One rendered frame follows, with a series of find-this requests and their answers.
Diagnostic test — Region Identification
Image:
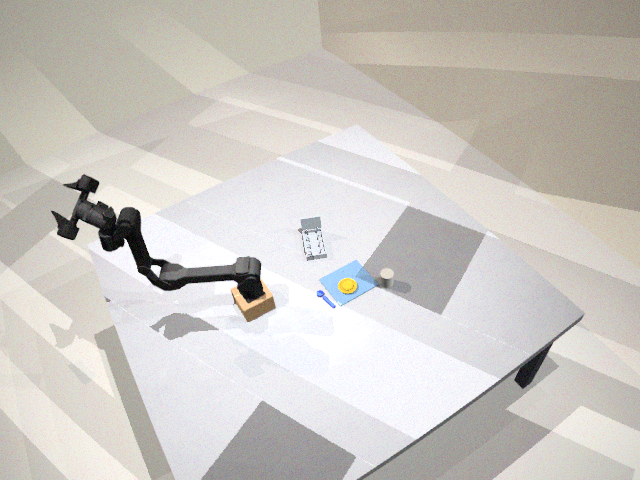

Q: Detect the light blue flat mat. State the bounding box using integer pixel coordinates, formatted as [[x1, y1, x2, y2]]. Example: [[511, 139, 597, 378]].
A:
[[319, 260, 379, 307]]

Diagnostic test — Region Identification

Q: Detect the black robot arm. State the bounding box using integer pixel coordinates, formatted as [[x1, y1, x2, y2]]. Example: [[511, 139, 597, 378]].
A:
[[90, 201, 265, 303]]

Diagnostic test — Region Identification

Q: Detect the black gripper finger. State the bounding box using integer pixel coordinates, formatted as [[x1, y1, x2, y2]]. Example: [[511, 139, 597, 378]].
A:
[[63, 179, 82, 192], [51, 210, 70, 229]]

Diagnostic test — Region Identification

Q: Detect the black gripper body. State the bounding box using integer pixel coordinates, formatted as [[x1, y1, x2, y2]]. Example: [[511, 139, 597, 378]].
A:
[[57, 174, 100, 240]]

